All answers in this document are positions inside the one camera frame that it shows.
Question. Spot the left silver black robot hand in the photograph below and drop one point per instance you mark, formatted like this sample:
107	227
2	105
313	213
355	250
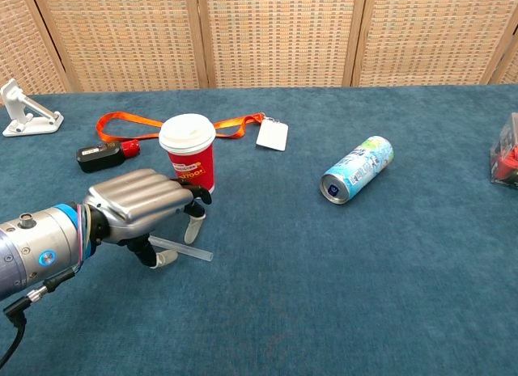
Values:
137	198

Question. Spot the transparent plastic straw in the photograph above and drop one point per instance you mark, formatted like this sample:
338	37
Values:
194	252

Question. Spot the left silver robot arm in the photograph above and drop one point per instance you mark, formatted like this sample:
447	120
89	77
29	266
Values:
36	238

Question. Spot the red paper cup white lid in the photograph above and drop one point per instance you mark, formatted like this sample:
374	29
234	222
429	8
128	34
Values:
194	166

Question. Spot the black bottle red cap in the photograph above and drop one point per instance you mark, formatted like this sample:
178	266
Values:
99	155

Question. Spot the white phone stand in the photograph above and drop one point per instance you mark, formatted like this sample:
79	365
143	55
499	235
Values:
40	127

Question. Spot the white badge card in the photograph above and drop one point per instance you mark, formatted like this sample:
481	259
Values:
272	135

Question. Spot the blue table cloth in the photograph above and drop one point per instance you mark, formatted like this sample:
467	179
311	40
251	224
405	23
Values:
283	291

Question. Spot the blue green drink can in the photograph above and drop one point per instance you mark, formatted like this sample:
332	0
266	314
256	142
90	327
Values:
356	170

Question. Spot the red and black object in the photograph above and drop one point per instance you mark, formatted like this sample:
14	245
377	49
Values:
508	157

